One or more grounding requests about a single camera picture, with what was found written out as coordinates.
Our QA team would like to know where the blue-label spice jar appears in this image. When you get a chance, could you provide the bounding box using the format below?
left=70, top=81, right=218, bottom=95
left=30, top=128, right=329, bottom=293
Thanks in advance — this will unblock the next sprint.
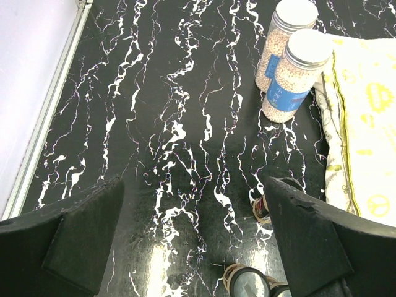
left=262, top=28, right=332, bottom=123

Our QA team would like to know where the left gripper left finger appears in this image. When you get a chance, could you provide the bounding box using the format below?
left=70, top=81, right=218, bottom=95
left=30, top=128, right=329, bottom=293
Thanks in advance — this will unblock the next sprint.
left=1, top=176, right=124, bottom=296

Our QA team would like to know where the grey-lid spice jar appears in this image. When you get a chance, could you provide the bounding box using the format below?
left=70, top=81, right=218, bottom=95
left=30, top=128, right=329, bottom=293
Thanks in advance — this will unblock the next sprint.
left=255, top=0, right=319, bottom=93

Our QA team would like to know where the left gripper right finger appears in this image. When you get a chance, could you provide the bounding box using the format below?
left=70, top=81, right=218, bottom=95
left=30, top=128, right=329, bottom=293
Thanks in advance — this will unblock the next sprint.
left=264, top=177, right=395, bottom=296

